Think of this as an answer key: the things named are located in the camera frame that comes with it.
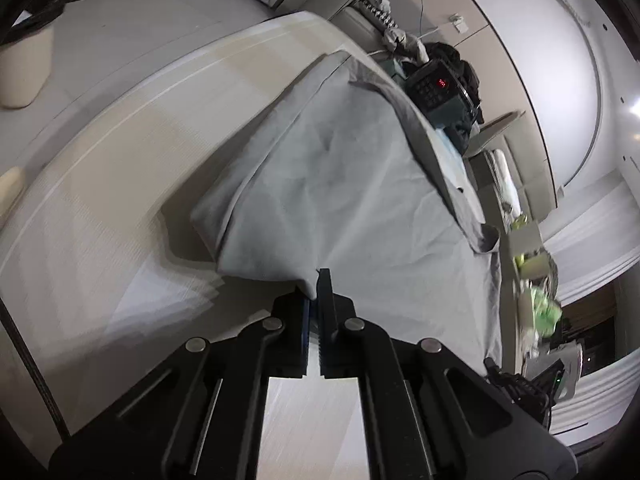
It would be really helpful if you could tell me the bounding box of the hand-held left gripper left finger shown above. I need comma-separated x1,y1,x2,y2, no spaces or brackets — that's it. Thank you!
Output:
48,287,316,480

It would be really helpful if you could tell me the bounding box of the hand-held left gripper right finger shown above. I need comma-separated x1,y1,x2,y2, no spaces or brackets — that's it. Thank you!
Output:
316,268,578,480

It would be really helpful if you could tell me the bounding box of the grey t-shirt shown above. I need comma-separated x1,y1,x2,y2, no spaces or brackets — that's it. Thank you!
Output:
190,52,503,361

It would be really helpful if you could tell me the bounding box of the white kettle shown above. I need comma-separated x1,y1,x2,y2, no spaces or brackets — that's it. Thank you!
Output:
525,342,583,401

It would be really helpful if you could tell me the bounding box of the green tissue packet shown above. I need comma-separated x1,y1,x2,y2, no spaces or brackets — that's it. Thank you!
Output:
530,287,563,336

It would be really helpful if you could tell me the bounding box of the white curtain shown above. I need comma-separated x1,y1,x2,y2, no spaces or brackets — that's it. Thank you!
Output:
542,175,640,306

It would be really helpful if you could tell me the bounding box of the blue checked small table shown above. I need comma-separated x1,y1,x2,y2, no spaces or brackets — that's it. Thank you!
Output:
432,127,471,181

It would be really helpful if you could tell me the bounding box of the beige bed headboard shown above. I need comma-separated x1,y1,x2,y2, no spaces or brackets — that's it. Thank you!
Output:
467,110,556,221

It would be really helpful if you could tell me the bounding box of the black rice cooker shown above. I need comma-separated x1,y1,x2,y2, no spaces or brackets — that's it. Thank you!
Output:
404,59,481,133

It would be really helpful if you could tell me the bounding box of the grey sofa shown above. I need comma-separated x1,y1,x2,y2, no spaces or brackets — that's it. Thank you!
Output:
272,0,401,51

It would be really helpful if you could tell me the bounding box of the houndstooth cushion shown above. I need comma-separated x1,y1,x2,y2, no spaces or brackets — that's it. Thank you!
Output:
362,0,396,31

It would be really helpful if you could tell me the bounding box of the white waste bin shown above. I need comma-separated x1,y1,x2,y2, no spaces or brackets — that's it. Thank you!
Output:
0,20,55,109

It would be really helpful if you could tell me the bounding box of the black cable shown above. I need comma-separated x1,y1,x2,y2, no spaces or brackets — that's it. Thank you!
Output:
0,300,71,436

